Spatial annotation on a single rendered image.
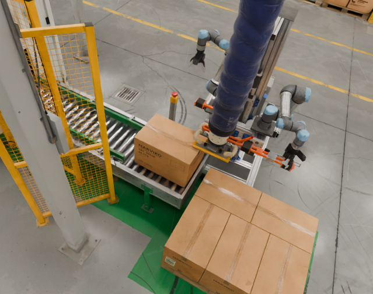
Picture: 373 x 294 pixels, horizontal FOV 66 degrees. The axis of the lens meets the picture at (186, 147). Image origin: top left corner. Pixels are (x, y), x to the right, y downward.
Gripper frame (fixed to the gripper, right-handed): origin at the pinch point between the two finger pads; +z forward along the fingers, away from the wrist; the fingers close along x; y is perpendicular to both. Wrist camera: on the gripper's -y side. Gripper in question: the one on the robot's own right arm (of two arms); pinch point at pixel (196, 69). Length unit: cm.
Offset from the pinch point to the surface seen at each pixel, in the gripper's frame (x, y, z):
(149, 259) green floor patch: -21, -117, 152
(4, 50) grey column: 44, -136, -73
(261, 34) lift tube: -49, -46, -71
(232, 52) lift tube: -35, -47, -55
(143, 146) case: 23, -53, 64
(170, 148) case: -3, -48, 57
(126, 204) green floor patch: 33, -74, 152
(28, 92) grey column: 44, -133, -48
